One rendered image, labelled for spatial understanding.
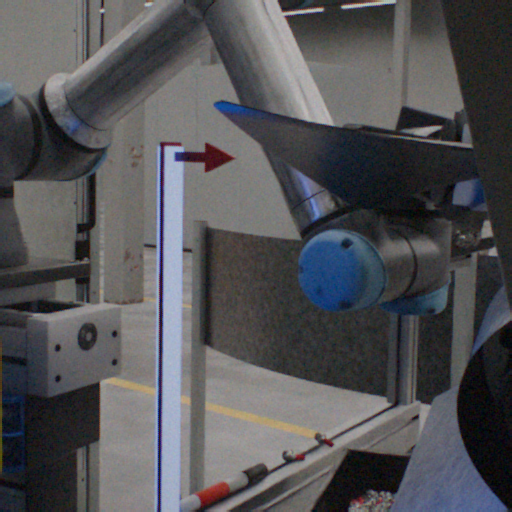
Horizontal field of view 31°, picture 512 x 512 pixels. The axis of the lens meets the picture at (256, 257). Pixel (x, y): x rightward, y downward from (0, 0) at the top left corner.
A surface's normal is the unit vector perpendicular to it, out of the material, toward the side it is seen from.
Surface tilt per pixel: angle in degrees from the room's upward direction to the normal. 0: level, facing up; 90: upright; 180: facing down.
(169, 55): 132
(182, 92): 90
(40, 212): 90
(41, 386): 90
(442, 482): 55
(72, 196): 90
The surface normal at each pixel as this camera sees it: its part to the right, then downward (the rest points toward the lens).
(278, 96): -0.21, -0.11
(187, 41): -0.04, 0.74
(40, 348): -0.50, 0.08
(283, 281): -0.76, 0.05
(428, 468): -0.81, -0.58
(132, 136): 0.75, 0.08
